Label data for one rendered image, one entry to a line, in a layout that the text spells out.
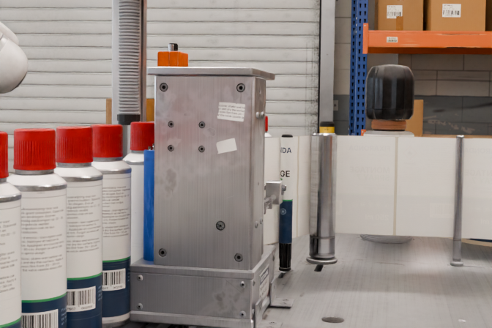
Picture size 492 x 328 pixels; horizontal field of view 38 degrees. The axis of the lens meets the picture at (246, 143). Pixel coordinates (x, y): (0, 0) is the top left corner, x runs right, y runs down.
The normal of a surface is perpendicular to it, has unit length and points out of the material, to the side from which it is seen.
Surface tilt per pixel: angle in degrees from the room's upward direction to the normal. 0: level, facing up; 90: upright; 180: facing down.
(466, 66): 90
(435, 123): 90
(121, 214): 90
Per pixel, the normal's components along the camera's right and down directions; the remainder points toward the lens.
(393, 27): -0.10, 0.07
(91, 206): 0.79, 0.04
